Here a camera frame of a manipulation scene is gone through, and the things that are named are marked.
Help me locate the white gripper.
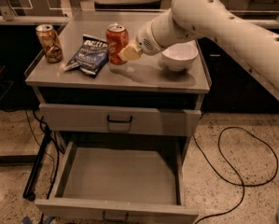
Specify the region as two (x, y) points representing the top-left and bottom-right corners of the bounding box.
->
(119, 20), (164, 62)

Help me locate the red coke can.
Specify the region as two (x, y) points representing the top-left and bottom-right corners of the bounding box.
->
(106, 22), (129, 65)

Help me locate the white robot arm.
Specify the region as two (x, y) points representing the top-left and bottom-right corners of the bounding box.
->
(119, 0), (279, 101)

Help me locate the grey drawer cabinet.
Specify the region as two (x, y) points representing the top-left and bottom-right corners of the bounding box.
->
(24, 12), (212, 224)

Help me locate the gold brown soda can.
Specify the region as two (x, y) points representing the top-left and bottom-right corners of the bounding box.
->
(35, 24), (63, 63)

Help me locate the closed top drawer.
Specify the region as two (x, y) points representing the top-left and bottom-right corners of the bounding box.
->
(39, 104), (201, 136)

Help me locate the open middle drawer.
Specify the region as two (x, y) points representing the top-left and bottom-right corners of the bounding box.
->
(35, 143), (199, 224)

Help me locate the blue chip bag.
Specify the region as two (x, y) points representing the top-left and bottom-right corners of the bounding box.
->
(63, 35), (108, 77)

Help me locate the white bowl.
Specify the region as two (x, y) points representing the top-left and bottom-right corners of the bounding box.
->
(160, 43), (199, 72)

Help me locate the black floor cable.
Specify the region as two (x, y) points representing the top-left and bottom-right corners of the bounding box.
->
(191, 126), (279, 224)

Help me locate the black table leg frame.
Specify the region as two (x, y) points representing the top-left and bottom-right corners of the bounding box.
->
(0, 126), (51, 202)

